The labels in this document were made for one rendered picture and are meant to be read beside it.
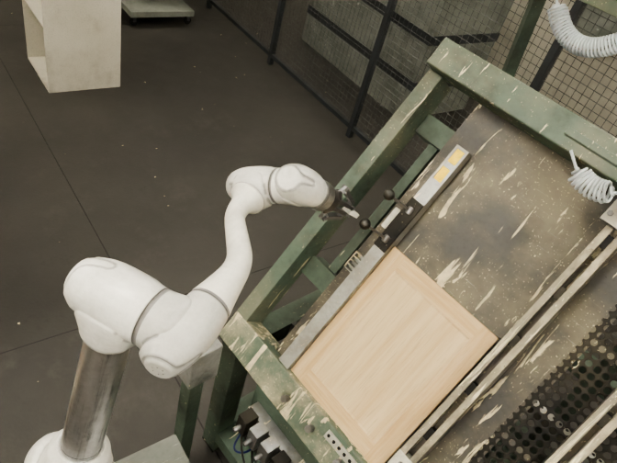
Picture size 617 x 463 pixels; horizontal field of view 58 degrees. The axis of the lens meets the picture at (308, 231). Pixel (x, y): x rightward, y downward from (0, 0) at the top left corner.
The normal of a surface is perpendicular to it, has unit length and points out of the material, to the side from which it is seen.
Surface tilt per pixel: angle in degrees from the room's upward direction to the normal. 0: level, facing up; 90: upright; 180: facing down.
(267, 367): 55
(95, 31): 90
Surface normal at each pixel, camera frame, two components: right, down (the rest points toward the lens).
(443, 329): -0.48, -0.18
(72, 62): 0.55, 0.64
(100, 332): -0.29, 0.50
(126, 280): 0.25, -0.73
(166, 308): 0.33, -0.55
